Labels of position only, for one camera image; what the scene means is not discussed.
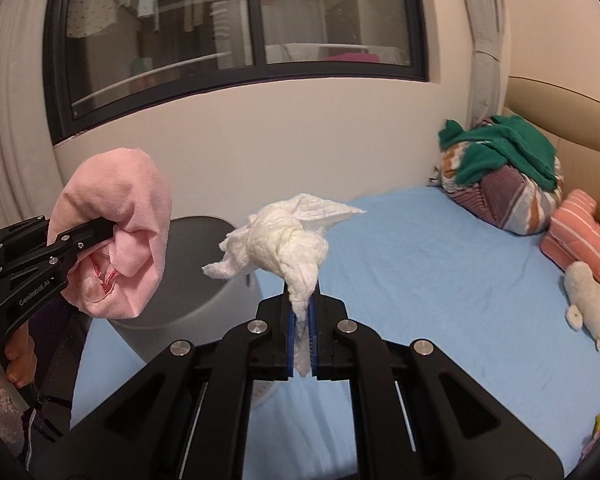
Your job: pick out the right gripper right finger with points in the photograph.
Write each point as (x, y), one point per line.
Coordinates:
(416, 413)

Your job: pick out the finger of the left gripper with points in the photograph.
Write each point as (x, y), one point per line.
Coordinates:
(82, 237)
(90, 267)

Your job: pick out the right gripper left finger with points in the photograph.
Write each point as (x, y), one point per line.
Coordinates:
(185, 414)

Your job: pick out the pink cloth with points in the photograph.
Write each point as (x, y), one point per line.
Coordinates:
(125, 186)

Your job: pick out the white tissue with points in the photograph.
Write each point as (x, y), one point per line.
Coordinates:
(286, 238)

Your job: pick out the yellow snack wrapper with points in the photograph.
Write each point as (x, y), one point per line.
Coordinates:
(590, 442)

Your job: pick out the pink sleeve left forearm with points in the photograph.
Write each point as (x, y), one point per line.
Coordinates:
(15, 422)

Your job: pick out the white round trash bin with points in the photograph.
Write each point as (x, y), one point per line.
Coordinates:
(188, 305)

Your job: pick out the left hand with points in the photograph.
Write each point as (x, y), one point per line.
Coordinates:
(21, 357)

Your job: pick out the left grey curtain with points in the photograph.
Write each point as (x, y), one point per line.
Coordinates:
(29, 177)

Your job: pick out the grey curtain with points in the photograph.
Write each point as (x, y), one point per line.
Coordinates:
(29, 177)
(487, 25)

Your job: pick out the blue bed sheet mattress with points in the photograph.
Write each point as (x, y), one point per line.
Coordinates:
(414, 266)

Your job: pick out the black framed window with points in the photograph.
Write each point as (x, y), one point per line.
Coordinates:
(106, 59)

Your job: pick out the white plush seal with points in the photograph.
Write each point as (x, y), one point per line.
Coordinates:
(584, 300)

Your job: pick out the striped multicolour quilt bundle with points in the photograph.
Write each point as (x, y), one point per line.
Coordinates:
(504, 198)

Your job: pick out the pink striped pillow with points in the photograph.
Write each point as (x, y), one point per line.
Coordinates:
(574, 234)

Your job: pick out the green knitted garment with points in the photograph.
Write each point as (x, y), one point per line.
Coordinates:
(507, 140)

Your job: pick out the beige bed headboard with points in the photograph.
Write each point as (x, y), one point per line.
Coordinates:
(570, 120)

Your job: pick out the right grey curtain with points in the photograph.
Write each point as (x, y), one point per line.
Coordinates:
(487, 25)

